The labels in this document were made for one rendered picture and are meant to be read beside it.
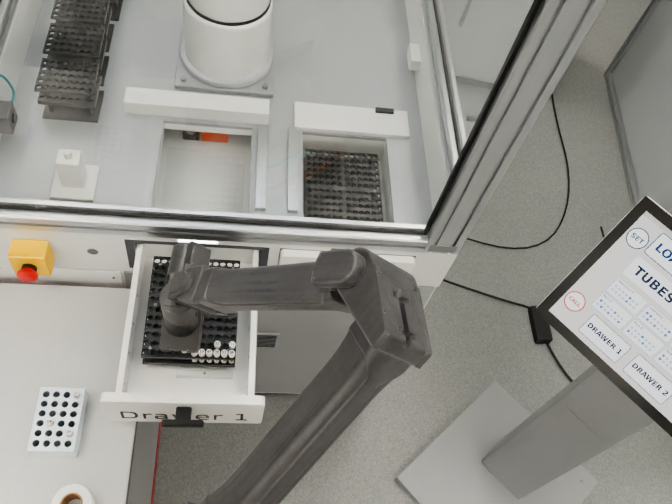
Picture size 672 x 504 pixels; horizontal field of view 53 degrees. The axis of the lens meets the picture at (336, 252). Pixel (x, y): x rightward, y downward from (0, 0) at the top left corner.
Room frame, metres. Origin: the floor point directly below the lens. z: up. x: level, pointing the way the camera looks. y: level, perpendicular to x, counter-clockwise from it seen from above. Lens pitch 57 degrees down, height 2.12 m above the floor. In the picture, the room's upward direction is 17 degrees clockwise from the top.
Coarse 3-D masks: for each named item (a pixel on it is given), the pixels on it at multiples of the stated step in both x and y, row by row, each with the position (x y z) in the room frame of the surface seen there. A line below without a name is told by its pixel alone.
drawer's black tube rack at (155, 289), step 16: (160, 256) 0.67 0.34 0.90; (160, 272) 0.63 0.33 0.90; (160, 288) 0.60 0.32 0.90; (160, 320) 0.53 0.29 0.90; (208, 320) 0.56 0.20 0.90; (224, 320) 0.59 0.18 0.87; (144, 336) 0.49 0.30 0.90; (208, 336) 0.54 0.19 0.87; (224, 336) 0.55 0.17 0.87; (144, 352) 0.47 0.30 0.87; (160, 352) 0.48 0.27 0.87; (176, 352) 0.49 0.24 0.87
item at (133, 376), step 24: (144, 264) 0.67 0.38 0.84; (216, 264) 0.72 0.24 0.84; (240, 264) 0.74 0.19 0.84; (144, 288) 0.62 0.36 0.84; (144, 312) 0.57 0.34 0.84; (240, 312) 0.63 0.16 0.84; (240, 336) 0.58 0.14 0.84; (120, 360) 0.44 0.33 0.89; (240, 360) 0.53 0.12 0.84; (120, 384) 0.39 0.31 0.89; (144, 384) 0.42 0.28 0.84; (168, 384) 0.44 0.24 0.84; (192, 384) 0.45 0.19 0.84; (216, 384) 0.46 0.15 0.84; (240, 384) 0.48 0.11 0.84
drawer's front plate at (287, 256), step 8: (280, 256) 0.74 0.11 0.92; (288, 256) 0.74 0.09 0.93; (296, 256) 0.75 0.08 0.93; (304, 256) 0.75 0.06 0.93; (312, 256) 0.76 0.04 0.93; (384, 256) 0.81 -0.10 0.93; (392, 256) 0.81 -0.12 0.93; (400, 256) 0.82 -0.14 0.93; (408, 256) 0.83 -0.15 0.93; (280, 264) 0.74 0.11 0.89; (400, 264) 0.81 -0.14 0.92; (408, 264) 0.81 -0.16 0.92; (408, 272) 0.81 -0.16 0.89
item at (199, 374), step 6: (180, 372) 0.46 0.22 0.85; (186, 372) 0.47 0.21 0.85; (192, 372) 0.47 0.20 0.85; (198, 372) 0.47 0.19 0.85; (204, 372) 0.48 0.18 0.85; (210, 372) 0.48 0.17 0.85; (216, 372) 0.48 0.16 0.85; (222, 372) 0.49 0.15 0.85; (228, 372) 0.49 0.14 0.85; (198, 378) 0.47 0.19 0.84; (204, 378) 0.47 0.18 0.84; (210, 378) 0.47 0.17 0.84; (216, 378) 0.47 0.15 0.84; (222, 378) 0.48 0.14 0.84; (228, 378) 0.48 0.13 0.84
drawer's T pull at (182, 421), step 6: (180, 408) 0.38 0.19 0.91; (186, 408) 0.38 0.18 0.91; (180, 414) 0.37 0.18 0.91; (186, 414) 0.37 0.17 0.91; (162, 420) 0.35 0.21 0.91; (168, 420) 0.35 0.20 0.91; (174, 420) 0.35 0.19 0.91; (180, 420) 0.35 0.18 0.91; (186, 420) 0.36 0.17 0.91; (192, 420) 0.36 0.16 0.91; (198, 420) 0.36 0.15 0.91; (162, 426) 0.34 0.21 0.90; (168, 426) 0.34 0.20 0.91; (174, 426) 0.34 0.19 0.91; (180, 426) 0.35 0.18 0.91; (186, 426) 0.35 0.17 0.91; (192, 426) 0.35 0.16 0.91; (198, 426) 0.35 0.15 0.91
